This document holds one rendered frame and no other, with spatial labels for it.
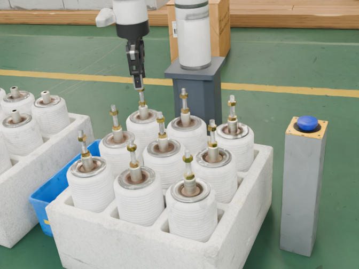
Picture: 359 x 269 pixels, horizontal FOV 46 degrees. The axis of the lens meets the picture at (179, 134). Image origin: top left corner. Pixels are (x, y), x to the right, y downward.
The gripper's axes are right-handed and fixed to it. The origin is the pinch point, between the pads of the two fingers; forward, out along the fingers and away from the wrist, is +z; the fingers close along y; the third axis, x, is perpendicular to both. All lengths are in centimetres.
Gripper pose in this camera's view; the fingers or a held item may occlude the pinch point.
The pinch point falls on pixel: (139, 78)
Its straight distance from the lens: 104.4
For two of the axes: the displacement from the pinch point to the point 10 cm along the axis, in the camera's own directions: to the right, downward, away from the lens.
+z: 0.8, 8.6, 5.0
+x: -10.0, 0.7, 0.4
